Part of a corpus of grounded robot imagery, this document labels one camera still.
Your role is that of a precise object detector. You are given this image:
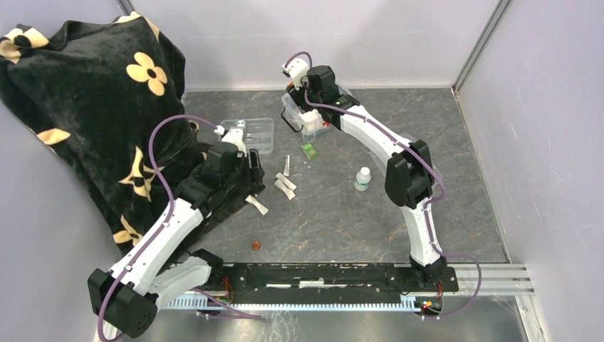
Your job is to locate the clear first aid box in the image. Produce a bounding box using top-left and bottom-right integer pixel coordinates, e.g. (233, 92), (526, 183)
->
(281, 81), (360, 143)

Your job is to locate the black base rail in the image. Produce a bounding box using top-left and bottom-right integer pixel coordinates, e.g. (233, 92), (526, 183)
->
(201, 262), (459, 304)

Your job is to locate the green small medicine box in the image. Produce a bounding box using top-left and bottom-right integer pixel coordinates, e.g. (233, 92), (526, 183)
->
(301, 142), (318, 160)

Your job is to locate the clear compartment tray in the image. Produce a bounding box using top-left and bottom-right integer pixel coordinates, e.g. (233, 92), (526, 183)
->
(220, 118), (274, 155)

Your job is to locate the clear box lid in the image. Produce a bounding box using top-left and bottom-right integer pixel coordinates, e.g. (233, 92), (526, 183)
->
(358, 131), (421, 175)

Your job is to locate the white gauze pad packet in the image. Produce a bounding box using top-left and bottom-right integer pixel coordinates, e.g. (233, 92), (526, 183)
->
(301, 109), (323, 135)

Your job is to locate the black blanket with cream flowers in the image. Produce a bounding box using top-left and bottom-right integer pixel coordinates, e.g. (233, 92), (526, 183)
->
(1, 13), (211, 254)

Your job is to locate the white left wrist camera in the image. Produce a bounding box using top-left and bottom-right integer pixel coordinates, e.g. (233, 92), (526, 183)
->
(214, 125), (247, 155)

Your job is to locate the small white blue tube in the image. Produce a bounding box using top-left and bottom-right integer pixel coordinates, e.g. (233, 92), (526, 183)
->
(283, 155), (291, 177)

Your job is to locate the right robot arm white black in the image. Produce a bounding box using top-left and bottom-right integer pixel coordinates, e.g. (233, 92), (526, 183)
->
(283, 63), (447, 291)

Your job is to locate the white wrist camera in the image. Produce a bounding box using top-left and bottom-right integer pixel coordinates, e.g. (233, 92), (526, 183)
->
(214, 125), (247, 155)
(282, 58), (310, 90)

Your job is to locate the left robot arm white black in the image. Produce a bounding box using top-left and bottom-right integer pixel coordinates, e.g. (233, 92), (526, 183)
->
(87, 142), (265, 338)

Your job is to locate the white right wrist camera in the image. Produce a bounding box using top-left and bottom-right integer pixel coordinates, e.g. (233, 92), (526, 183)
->
(282, 58), (310, 90)

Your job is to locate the white sachet on blanket edge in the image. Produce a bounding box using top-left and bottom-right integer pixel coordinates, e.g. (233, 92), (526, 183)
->
(245, 195), (269, 215)

